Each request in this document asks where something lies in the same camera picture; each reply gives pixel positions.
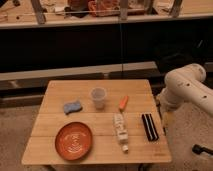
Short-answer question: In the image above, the black white striped box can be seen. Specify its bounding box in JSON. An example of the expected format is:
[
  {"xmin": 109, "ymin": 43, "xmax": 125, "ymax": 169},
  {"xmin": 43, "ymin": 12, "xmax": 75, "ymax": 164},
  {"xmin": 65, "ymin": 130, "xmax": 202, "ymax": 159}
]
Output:
[{"xmin": 141, "ymin": 114, "xmax": 159, "ymax": 141}]

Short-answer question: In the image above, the blue sponge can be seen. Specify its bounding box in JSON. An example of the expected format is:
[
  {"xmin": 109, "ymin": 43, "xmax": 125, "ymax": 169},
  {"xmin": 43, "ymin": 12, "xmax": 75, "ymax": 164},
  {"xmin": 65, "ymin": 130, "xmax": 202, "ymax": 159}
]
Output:
[{"xmin": 63, "ymin": 101, "xmax": 83, "ymax": 115}]

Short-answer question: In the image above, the wooden table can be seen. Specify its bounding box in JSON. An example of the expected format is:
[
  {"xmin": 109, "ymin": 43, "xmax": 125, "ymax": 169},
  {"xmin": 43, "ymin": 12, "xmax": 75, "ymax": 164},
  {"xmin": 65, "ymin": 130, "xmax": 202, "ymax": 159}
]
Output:
[{"xmin": 22, "ymin": 80, "xmax": 172, "ymax": 166}]

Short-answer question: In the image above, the black stand foot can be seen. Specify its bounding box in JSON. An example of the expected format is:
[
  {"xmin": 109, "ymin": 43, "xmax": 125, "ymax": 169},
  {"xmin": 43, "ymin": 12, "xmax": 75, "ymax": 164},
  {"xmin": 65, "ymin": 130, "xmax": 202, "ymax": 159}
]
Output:
[{"xmin": 192, "ymin": 144, "xmax": 213, "ymax": 155}]

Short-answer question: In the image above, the black cable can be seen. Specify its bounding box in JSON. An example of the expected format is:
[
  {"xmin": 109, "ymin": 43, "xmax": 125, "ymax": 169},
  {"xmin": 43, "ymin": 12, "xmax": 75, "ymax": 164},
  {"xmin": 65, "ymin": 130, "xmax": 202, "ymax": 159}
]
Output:
[{"xmin": 154, "ymin": 95, "xmax": 167, "ymax": 136}]

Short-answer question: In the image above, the clear plastic cup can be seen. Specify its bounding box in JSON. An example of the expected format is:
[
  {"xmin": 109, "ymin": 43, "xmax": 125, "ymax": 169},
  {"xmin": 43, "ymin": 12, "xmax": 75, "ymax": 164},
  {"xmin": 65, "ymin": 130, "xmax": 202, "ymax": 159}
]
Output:
[{"xmin": 90, "ymin": 87, "xmax": 107, "ymax": 109}]

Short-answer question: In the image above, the wooden background shelf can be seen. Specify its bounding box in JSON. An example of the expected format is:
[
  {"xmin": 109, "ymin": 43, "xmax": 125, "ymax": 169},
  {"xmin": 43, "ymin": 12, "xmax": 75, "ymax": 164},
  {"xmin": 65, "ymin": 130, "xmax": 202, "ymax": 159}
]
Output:
[{"xmin": 0, "ymin": 0, "xmax": 213, "ymax": 29}]

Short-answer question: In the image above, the white squeeze bottle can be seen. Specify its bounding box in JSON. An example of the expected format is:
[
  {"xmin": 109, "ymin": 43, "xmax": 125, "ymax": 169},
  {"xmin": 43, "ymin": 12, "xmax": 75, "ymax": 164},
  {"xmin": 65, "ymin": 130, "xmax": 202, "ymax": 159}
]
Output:
[{"xmin": 114, "ymin": 113, "xmax": 129, "ymax": 153}]

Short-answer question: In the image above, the orange patterned plate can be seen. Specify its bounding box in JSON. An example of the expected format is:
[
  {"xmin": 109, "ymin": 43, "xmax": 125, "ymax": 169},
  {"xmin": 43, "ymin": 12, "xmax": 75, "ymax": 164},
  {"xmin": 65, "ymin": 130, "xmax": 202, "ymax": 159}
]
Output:
[{"xmin": 55, "ymin": 122, "xmax": 93, "ymax": 161}]

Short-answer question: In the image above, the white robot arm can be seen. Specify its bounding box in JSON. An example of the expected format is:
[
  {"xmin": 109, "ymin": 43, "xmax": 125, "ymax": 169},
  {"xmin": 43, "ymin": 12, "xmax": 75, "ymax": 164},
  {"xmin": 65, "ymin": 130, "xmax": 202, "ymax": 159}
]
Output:
[{"xmin": 157, "ymin": 63, "xmax": 213, "ymax": 127}]

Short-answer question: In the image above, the orange carrot toy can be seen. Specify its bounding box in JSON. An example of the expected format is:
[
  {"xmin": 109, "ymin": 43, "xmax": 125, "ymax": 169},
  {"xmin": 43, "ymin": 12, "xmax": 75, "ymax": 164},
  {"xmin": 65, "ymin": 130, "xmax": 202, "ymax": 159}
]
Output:
[{"xmin": 119, "ymin": 96, "xmax": 129, "ymax": 112}]

